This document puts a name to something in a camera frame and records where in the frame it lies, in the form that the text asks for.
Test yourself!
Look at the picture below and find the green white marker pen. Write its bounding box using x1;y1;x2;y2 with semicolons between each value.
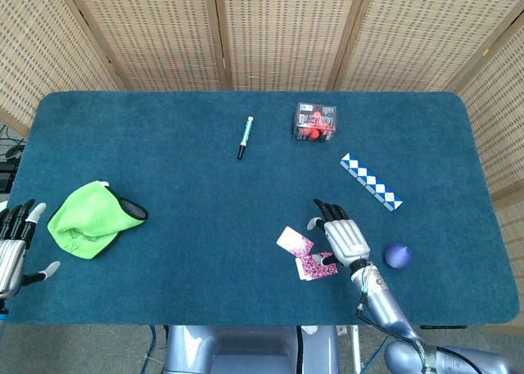
236;115;255;160

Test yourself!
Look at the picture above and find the white table leg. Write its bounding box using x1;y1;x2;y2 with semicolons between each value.
335;324;364;374

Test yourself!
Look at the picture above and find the green microfiber cloth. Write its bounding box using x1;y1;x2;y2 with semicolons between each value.
47;180;149;261

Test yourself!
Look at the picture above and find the clear box of red pieces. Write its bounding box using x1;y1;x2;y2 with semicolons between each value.
292;101;338;145

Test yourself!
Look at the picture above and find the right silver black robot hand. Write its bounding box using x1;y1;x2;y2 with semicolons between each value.
306;198;372;268

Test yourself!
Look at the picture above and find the woven rattan screen panel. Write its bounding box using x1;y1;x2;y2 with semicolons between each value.
333;0;524;92
453;16;524;330
0;0;126;140
212;0;372;92
63;0;229;92

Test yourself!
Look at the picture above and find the blue white snake puzzle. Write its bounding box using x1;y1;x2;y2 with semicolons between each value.
339;152;404;213

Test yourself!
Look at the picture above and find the purple ball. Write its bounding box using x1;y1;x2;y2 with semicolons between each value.
384;242;413;270

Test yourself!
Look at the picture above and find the blue floor cable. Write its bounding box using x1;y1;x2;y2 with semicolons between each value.
362;333;391;373
141;324;160;374

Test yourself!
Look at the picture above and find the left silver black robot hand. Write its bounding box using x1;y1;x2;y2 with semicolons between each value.
0;198;61;302

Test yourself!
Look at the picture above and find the grey blue robot torso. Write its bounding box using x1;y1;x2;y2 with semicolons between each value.
163;324;341;374

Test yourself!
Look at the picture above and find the dark teal table mat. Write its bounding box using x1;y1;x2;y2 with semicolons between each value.
7;90;520;327

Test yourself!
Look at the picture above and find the black background equipment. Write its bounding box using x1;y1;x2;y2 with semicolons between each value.
0;124;27;194

